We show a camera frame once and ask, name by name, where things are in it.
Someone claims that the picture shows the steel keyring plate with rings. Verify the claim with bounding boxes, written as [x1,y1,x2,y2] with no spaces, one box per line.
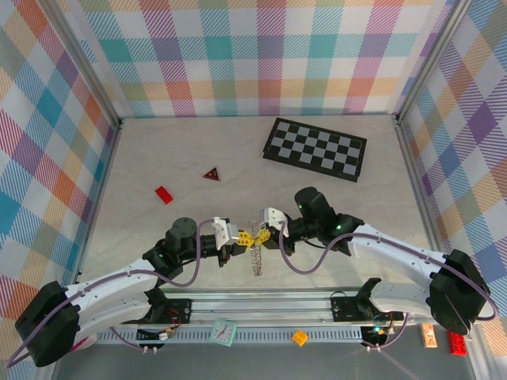
[244,218,267,278]

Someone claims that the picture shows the flat red block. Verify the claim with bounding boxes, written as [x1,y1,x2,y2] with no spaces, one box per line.
[154,184,175,205]

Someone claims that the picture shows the black folding chessboard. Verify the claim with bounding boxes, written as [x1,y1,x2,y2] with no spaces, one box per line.
[261,117,368,183]

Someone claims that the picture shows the mint green toy clock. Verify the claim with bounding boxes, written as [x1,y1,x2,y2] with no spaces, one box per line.
[209,318,238,348]

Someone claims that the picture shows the small black controller board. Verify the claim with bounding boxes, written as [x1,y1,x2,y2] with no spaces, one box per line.
[135,325,177,344]
[360,323,393,346]

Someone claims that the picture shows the red studded toy brick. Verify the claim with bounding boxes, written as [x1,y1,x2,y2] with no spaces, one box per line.
[447,330,468,356]

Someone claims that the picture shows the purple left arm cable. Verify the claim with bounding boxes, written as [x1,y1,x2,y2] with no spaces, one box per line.
[6,219,219,367]

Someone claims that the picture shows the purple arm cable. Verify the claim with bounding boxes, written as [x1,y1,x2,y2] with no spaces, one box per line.
[279,231,498,352]
[6,219,219,367]

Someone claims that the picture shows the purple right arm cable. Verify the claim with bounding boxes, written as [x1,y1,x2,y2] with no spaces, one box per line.
[279,231,498,352]

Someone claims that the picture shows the long aluminium base rail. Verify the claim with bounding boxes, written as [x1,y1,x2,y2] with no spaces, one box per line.
[78,287,482,329]

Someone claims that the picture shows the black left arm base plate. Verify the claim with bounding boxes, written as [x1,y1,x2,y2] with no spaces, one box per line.
[152,298,194,326]

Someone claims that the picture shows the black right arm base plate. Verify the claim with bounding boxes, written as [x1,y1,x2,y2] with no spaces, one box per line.
[330,294,404,324]

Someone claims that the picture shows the grey slotted cable duct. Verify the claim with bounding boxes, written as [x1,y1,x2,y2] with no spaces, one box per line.
[96,327,364,344]

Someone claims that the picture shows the aluminium side rail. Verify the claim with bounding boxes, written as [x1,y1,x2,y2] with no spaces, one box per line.
[74,118,124,280]
[395,116,455,292]

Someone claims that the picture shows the aluminium frame post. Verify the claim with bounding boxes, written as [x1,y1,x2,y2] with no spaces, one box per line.
[395,0,472,126]
[39,0,124,130]

